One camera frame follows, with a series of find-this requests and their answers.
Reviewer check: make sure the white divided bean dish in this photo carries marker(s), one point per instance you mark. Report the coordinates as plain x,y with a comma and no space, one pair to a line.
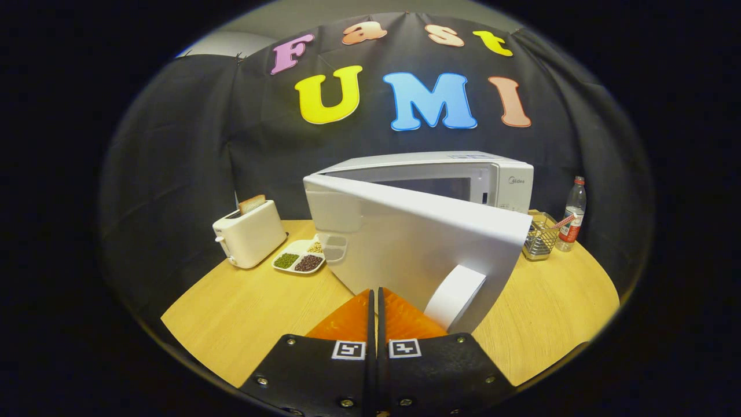
295,260

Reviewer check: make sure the white toaster oven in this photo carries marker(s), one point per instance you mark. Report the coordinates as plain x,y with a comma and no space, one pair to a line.
405,237

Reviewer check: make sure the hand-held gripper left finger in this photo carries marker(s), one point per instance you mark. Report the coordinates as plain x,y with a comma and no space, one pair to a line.
312,370

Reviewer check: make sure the clear plastic water bottle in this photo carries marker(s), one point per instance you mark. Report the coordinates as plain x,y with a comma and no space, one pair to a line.
572,223

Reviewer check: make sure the bread slice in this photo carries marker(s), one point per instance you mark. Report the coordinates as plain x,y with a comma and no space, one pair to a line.
252,204

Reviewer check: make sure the cream toaster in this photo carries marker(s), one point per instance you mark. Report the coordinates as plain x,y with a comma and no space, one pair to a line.
252,237

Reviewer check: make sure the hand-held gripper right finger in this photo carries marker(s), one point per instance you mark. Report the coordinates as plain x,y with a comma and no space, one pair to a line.
440,370

